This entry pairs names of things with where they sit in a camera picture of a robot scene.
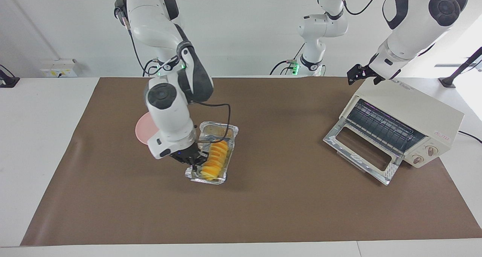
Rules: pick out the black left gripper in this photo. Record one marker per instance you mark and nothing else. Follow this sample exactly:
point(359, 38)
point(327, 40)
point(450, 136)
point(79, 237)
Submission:
point(372, 70)

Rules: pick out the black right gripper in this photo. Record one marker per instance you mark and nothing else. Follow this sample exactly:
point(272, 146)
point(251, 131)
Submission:
point(184, 155)

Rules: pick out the yellow sliced bread loaf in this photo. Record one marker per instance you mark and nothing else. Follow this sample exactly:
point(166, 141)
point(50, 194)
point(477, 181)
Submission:
point(216, 159)

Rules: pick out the silver aluminium foil tray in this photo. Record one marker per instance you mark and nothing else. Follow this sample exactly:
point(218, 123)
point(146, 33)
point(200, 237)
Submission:
point(218, 131)

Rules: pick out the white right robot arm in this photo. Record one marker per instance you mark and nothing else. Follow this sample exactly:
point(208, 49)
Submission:
point(165, 99)

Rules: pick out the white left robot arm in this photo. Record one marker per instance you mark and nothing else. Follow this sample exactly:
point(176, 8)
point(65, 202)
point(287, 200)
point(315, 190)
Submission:
point(414, 20)

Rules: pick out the cream white toaster oven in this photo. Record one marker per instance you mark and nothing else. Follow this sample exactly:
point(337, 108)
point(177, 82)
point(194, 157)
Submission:
point(410, 106)

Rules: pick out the small cream oven knob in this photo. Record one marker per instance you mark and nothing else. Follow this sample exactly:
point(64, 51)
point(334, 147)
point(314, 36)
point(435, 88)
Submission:
point(417, 159)

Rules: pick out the glass oven door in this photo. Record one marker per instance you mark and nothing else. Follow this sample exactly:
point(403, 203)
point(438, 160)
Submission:
point(391, 170)

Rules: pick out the large cream oven knob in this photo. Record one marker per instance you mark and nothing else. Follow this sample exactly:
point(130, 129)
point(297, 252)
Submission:
point(431, 150)

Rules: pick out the pink round plate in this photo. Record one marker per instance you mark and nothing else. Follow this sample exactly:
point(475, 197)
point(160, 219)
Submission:
point(142, 131)

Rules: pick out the brown table mat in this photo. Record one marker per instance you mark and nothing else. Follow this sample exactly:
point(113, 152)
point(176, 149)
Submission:
point(282, 212)

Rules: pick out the black camera stand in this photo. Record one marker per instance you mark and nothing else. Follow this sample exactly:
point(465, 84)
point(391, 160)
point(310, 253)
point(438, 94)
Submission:
point(461, 69)

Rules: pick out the white wall socket box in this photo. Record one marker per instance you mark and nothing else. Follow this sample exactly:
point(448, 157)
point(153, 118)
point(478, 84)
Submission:
point(58, 67)

